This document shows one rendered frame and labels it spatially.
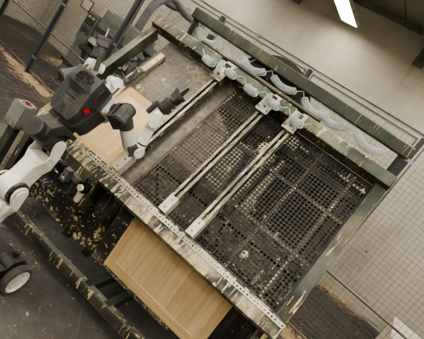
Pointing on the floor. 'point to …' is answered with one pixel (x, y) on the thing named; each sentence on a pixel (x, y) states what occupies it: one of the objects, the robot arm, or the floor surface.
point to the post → (0, 153)
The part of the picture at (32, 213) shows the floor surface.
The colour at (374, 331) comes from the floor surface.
